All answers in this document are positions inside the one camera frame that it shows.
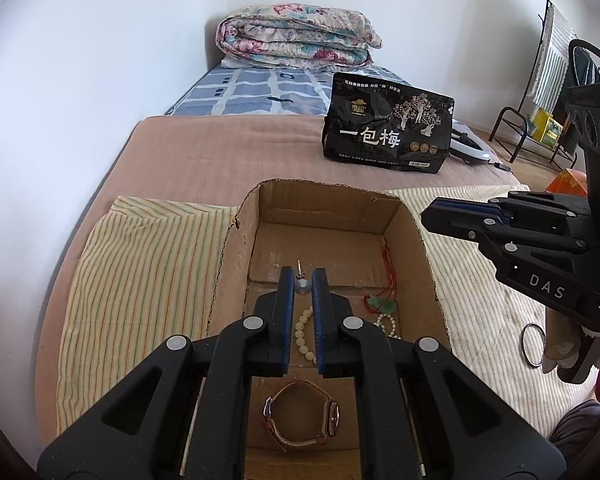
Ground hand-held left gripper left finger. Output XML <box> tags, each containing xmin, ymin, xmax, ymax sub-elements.
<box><xmin>37</xmin><ymin>266</ymin><xmax>297</xmax><ymax>480</ymax></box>

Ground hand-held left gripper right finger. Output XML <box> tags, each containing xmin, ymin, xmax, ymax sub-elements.
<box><xmin>311</xmin><ymin>267</ymin><xmax>567</xmax><ymax>480</ymax></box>

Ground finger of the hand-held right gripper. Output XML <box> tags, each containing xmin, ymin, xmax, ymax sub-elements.
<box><xmin>421</xmin><ymin>204</ymin><xmax>589</xmax><ymax>254</ymax></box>
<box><xmin>431</xmin><ymin>190</ymin><xmax>589</xmax><ymax>222</ymax></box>

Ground cream bead bracelet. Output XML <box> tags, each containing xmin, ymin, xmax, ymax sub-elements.
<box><xmin>294</xmin><ymin>307</ymin><xmax>317</xmax><ymax>364</ymax></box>

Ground small silver earring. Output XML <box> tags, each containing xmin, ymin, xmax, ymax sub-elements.
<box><xmin>292</xmin><ymin>259</ymin><xmax>313</xmax><ymax>295</ymax></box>

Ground red cord jade pendant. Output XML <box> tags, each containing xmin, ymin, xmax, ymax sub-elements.
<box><xmin>362</xmin><ymin>240</ymin><xmax>401</xmax><ymax>317</ymax></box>

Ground white pearl necklace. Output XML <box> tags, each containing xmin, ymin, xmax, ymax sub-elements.
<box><xmin>372</xmin><ymin>312</ymin><xmax>404</xmax><ymax>341</ymax></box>

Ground cardboard box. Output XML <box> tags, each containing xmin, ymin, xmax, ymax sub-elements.
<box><xmin>202</xmin><ymin>180</ymin><xmax>453</xmax><ymax>480</ymax></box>

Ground brown strap wristwatch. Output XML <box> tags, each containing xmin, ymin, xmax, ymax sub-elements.
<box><xmin>262</xmin><ymin>380</ymin><xmax>341</xmax><ymax>454</ymax></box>

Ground person's right hand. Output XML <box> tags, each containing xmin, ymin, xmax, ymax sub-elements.
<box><xmin>542</xmin><ymin>305</ymin><xmax>586</xmax><ymax>374</ymax></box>

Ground orange cloth covered table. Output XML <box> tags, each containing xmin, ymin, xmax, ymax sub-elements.
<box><xmin>552</xmin><ymin>170</ymin><xmax>589</xmax><ymax>196</ymax></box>

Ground yellow box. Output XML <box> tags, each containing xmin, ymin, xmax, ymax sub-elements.
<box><xmin>535</xmin><ymin>108</ymin><xmax>565</xmax><ymax>147</ymax></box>

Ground white handheld device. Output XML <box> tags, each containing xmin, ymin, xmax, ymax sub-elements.
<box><xmin>447</xmin><ymin>119</ymin><xmax>496</xmax><ymax>167</ymax></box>

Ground black metal clothes rack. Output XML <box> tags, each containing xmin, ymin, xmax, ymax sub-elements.
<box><xmin>489</xmin><ymin>0</ymin><xmax>578</xmax><ymax>169</ymax></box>

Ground black snack bag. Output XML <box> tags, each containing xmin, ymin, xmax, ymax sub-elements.
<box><xmin>321</xmin><ymin>72</ymin><xmax>456</xmax><ymax>175</ymax></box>

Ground thin metal bangle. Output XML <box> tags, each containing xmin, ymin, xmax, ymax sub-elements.
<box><xmin>519</xmin><ymin>322</ymin><xmax>549</xmax><ymax>369</ymax></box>

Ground striped hanging towel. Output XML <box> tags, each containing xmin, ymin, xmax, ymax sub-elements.
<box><xmin>532</xmin><ymin>5</ymin><xmax>571</xmax><ymax>109</ymax></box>

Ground yellow striped cloth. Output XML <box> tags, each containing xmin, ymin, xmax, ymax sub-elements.
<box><xmin>55</xmin><ymin>185</ymin><xmax>600</xmax><ymax>441</ymax></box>

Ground pink-brown blanket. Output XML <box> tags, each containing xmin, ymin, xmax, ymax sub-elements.
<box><xmin>34</xmin><ymin>116</ymin><xmax>531</xmax><ymax>401</ymax></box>

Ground striped grey trousers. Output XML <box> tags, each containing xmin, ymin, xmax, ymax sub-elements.
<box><xmin>550</xmin><ymin>400</ymin><xmax>600</xmax><ymax>456</ymax></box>

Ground folded floral quilt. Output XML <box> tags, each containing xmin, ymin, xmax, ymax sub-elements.
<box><xmin>216</xmin><ymin>2</ymin><xmax>383</xmax><ymax>70</ymax></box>

